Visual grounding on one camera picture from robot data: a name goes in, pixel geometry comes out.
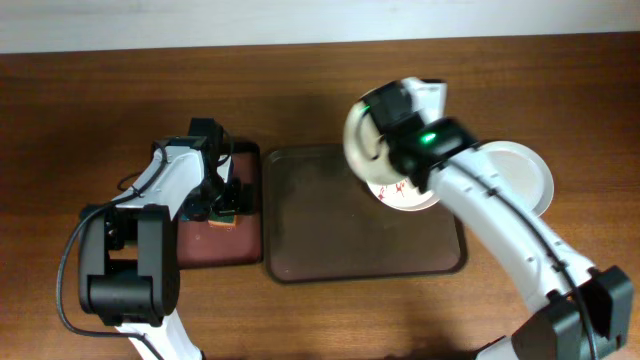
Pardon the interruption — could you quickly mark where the white plate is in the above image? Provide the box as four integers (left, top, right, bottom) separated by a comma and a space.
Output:
367, 179, 439, 211
342, 79, 414, 185

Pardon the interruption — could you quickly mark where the pale green plate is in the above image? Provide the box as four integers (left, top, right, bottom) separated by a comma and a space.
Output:
481, 141, 555, 217

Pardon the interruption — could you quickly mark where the green and orange sponge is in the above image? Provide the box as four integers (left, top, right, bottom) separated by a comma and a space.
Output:
207, 212, 237, 228

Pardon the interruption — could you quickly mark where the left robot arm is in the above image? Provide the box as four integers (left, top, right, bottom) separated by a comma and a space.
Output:
68, 118, 259, 359

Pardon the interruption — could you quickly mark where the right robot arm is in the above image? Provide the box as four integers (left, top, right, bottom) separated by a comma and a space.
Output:
362, 81, 634, 360

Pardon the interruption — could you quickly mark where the small red-brown tray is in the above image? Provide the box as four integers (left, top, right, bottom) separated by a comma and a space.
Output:
177, 141, 263, 269

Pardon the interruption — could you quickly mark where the large dark brown tray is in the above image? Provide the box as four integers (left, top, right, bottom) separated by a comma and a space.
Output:
262, 144, 468, 284

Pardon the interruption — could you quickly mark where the right black cable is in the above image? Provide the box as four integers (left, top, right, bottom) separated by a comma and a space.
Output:
357, 109, 601, 360

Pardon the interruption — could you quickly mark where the black cable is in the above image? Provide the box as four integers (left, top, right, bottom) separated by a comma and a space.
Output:
357, 109, 601, 360
55, 129, 236, 360

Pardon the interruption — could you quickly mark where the left black cable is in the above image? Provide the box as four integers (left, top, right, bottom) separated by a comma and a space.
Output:
55, 129, 236, 360

